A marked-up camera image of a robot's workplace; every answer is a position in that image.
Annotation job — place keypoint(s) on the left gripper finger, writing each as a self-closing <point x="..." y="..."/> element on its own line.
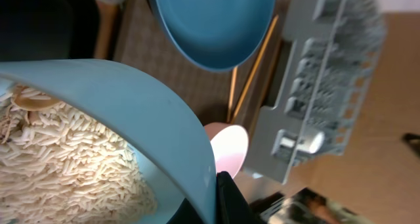
<point x="231" y="206"/>

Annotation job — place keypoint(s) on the light blue bowl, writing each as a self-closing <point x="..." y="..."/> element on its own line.
<point x="173" y="146"/>

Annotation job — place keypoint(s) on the white pink bowl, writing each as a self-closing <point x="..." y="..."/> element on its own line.
<point x="229" y="144"/>

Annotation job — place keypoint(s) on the leftover rice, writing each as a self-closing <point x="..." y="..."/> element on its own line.
<point x="59" y="165"/>

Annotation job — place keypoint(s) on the white cream cup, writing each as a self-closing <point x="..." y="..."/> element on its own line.
<point x="310" y="143"/>

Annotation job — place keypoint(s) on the grey dishwasher rack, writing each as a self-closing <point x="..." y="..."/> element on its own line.
<point x="329" y="53"/>

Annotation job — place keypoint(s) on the black waste tray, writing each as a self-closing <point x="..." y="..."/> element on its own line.
<point x="48" y="29"/>

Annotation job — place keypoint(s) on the left wooden chopstick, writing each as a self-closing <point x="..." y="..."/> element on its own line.
<point x="231" y="93"/>

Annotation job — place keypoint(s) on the dark blue plate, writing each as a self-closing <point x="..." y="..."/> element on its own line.
<point x="214" y="35"/>

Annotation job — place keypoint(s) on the brown serving tray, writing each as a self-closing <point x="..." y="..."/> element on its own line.
<point x="142" y="44"/>

